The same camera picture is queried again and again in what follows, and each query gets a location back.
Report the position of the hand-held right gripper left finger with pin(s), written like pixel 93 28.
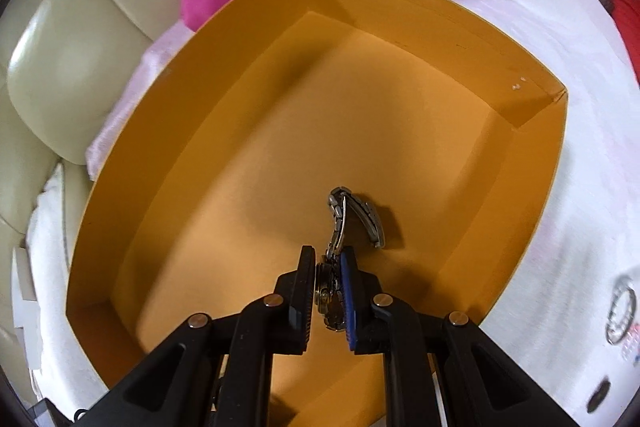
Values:
pixel 303 307

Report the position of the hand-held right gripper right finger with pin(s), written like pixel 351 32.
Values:
pixel 349 302

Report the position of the silver metal wristwatch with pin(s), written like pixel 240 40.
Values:
pixel 341 217

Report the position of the orange cardboard box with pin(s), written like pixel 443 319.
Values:
pixel 240 157

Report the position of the white towel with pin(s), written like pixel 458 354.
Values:
pixel 60 257

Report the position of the pale pink blanket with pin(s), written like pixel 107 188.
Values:
pixel 550 32

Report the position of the beige leather sofa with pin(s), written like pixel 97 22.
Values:
pixel 50 82

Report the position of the red pillow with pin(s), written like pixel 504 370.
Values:
pixel 628 7

